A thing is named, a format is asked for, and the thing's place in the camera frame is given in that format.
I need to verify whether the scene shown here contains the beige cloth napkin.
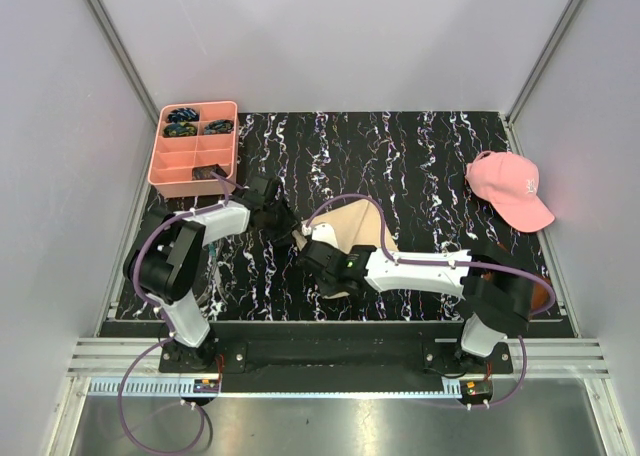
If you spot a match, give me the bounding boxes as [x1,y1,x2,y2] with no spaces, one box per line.
[294,199,397,291]

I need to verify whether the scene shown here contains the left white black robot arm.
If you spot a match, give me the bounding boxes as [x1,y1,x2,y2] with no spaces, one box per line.
[123,177,300,372]

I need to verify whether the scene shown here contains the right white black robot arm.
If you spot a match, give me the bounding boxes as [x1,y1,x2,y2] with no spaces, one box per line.
[299,223,533,373]

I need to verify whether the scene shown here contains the clear plastic utensils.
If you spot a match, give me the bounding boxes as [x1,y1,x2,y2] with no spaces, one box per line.
[195,243,228,319]

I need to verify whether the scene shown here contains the dark patterned object in box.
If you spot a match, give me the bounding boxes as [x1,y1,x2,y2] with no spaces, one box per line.
[192,164,227,181]

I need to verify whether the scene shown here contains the blue patterned object right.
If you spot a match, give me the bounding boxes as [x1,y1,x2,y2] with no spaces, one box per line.
[203,119,234,135]

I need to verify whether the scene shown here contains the pink plastic divided organizer box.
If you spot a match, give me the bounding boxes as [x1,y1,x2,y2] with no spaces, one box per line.
[147,101,239,199]

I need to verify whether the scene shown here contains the blue yellow patterned object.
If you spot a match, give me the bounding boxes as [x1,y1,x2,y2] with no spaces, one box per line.
[163,121,198,138]

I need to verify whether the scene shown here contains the black marbled table mat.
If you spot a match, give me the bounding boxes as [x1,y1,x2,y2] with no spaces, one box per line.
[209,111,549,321]

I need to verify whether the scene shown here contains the blue patterned object top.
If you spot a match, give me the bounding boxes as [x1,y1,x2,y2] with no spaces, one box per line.
[167,107,200,123]

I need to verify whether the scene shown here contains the left orange connector box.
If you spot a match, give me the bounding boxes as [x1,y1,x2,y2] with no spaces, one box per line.
[194,379,220,393]

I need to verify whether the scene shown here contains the pink baseball cap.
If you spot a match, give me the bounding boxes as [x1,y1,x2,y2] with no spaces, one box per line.
[465,151,555,233]

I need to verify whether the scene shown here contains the brown suede cloth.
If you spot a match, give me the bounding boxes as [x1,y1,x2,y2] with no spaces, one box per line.
[482,242,552,315]

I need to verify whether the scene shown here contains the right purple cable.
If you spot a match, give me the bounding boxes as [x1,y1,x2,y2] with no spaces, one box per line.
[302,194,556,408]

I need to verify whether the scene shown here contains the purple cable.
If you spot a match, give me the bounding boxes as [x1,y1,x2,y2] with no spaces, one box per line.
[117,170,251,451]
[302,194,556,408]

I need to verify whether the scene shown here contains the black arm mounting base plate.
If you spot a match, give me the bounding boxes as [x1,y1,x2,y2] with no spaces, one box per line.
[159,322,513,397]

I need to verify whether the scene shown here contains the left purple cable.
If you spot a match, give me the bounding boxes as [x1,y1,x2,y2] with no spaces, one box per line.
[117,170,251,451]

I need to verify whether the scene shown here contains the grey slotted cable duct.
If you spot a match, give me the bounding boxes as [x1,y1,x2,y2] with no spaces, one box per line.
[88,377,220,398]

